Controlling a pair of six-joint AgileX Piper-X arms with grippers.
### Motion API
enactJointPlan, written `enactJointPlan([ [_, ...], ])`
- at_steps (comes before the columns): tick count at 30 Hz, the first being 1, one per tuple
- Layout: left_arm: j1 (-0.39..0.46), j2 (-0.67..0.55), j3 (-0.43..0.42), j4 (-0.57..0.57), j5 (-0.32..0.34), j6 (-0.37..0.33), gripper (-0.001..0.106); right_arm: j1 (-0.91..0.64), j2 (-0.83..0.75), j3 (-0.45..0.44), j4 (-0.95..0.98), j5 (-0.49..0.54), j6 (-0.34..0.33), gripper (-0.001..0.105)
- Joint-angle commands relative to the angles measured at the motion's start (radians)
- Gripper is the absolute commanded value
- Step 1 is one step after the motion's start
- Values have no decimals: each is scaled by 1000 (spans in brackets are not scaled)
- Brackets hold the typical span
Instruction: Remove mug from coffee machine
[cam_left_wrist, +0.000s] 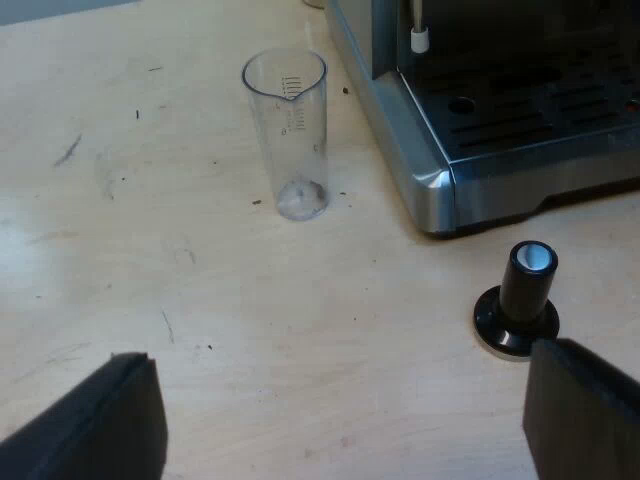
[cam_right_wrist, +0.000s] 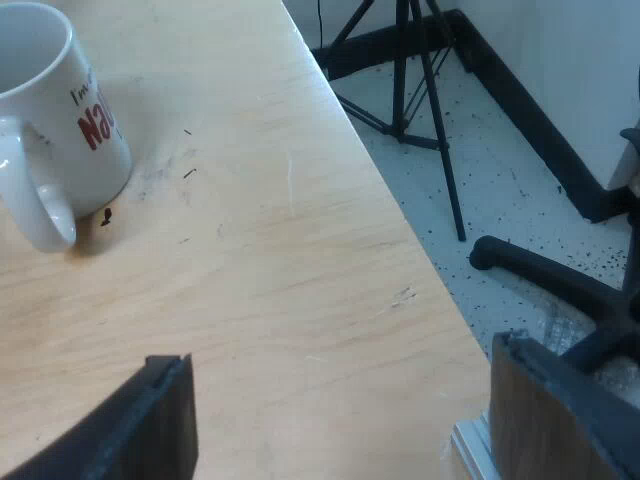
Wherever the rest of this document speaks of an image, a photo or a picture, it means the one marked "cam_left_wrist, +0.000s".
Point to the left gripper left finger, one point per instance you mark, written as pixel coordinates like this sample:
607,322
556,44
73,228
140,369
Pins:
95,425

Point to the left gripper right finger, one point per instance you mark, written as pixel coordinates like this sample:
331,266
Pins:
580,415

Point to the steel espresso machine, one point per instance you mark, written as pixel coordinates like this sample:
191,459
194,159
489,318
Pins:
500,125

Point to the small black tamper with knob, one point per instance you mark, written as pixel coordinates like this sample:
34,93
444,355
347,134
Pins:
520,305

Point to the clear measuring glass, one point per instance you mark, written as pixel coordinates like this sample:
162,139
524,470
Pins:
295,135

